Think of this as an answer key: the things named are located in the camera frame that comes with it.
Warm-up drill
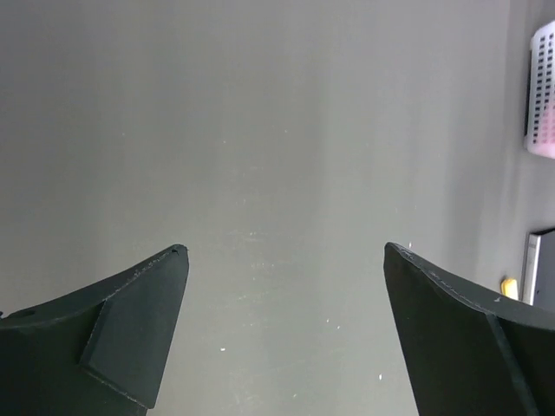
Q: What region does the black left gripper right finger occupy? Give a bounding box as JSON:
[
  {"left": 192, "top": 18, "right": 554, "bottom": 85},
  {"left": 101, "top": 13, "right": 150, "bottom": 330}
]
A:
[{"left": 383, "top": 242, "right": 554, "bottom": 415}]

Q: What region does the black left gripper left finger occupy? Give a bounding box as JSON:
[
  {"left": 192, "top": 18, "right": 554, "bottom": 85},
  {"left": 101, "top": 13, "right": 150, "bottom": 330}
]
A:
[{"left": 1, "top": 244, "right": 189, "bottom": 415}]

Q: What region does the yellow marker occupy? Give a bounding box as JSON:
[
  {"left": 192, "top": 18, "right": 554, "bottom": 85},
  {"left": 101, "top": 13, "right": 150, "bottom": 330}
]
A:
[{"left": 500, "top": 278, "right": 519, "bottom": 301}]

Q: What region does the black flat box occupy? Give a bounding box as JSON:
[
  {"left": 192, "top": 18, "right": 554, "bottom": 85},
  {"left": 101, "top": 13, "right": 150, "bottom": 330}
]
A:
[{"left": 521, "top": 228, "right": 554, "bottom": 312}]

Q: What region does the white plastic laundry basket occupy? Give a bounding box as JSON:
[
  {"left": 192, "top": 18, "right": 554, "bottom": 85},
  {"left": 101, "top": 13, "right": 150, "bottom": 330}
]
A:
[{"left": 525, "top": 21, "right": 554, "bottom": 155}]

